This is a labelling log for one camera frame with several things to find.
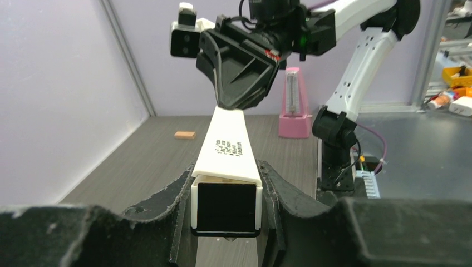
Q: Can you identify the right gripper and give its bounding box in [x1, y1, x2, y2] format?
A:
[196, 15, 292, 110]

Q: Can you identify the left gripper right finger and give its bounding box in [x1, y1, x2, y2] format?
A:
[257, 161, 471, 266]

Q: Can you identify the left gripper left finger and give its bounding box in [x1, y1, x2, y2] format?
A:
[1, 166, 196, 266]

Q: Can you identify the white black remote cover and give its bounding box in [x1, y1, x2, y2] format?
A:
[190, 175, 263, 238]

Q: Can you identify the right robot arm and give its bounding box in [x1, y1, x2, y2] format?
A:
[196, 1, 421, 191]

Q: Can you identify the remote battery cover strip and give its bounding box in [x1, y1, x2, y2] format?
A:
[192, 106, 262, 187]

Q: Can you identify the wooden block right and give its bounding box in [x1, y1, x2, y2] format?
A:
[174, 131, 196, 140]

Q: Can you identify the pink tape dispenser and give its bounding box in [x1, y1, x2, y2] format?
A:
[278, 67, 312, 139]

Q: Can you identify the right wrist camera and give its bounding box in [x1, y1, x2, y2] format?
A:
[170, 2, 215, 58]

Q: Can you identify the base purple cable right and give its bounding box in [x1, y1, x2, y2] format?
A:
[356, 123, 389, 174]

